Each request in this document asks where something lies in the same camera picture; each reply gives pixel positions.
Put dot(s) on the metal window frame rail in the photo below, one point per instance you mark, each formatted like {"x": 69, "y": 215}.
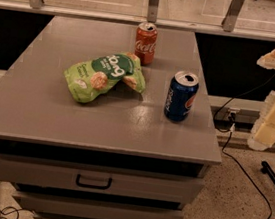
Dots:
{"x": 151, "y": 5}

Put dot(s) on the black stand leg right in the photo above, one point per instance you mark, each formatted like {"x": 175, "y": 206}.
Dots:
{"x": 267, "y": 169}

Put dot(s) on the black drawer handle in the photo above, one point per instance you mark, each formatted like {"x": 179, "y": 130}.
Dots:
{"x": 93, "y": 183}

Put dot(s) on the blue Pepsi can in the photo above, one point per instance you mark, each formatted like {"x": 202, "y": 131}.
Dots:
{"x": 181, "y": 93}

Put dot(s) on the orange Coca-Cola can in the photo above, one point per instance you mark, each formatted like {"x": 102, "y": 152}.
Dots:
{"x": 145, "y": 43}

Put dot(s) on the grey drawer cabinet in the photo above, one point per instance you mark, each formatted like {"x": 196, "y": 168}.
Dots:
{"x": 47, "y": 138}

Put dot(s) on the green rice chip bag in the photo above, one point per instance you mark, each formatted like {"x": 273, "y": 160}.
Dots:
{"x": 89, "y": 79}

